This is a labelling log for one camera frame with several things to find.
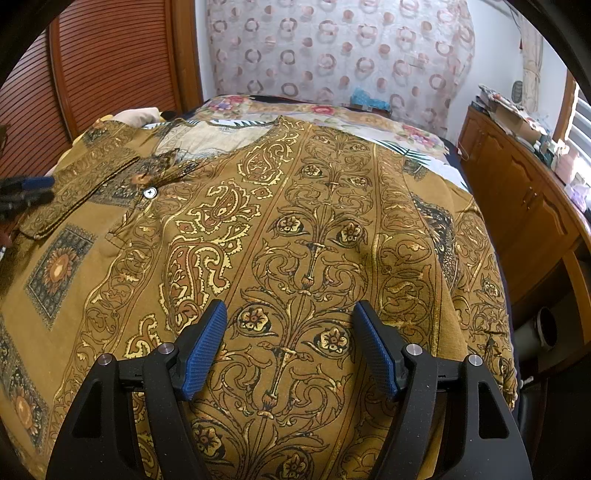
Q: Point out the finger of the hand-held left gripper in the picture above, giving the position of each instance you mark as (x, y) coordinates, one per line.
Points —
(25, 199)
(34, 183)

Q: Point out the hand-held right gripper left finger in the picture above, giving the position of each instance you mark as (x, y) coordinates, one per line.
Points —
(203, 350)

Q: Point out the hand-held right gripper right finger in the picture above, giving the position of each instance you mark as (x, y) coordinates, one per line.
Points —
(376, 350)

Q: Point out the brown paisley print shirt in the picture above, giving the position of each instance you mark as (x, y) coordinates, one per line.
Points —
(323, 207)

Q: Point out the yellow plush toy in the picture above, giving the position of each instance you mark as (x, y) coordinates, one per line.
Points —
(138, 116)

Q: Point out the grey pipe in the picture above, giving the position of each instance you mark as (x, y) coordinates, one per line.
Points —
(538, 330)

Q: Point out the long wooden cabinet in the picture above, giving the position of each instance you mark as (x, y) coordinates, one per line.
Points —
(508, 175)

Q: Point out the bed with floral bedding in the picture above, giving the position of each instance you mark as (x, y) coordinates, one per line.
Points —
(332, 117)

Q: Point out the teal box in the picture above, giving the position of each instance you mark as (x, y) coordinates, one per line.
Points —
(369, 100)

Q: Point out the cardboard box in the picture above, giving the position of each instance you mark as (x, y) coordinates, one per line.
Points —
(512, 120)

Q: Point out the pink appliance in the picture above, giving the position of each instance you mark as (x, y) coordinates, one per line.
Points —
(570, 162)

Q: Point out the small dark round device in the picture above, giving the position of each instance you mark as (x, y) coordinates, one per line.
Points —
(518, 92)

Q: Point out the striped window blind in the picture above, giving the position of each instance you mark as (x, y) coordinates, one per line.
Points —
(579, 129)

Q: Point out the white wrapped pipe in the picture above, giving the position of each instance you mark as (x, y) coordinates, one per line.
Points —
(532, 60)

